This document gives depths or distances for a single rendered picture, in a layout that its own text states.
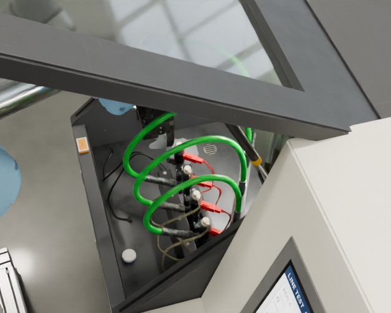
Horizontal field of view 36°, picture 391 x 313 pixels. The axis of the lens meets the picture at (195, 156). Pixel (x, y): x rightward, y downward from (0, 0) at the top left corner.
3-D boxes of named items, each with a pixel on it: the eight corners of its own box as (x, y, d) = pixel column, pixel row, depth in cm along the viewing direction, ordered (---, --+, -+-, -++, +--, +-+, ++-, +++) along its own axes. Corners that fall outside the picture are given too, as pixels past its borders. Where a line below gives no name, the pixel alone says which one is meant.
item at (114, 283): (78, 157, 199) (71, 125, 186) (91, 154, 200) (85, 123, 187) (116, 333, 163) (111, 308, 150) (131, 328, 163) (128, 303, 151)
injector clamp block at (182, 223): (159, 200, 184) (157, 171, 172) (190, 193, 186) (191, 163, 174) (188, 300, 165) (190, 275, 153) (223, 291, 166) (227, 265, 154)
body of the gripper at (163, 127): (136, 120, 151) (133, 86, 142) (169, 113, 153) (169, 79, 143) (143, 143, 147) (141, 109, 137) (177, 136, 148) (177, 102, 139)
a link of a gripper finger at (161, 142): (148, 153, 157) (146, 130, 149) (169, 148, 158) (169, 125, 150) (150, 162, 155) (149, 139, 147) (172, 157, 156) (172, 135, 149)
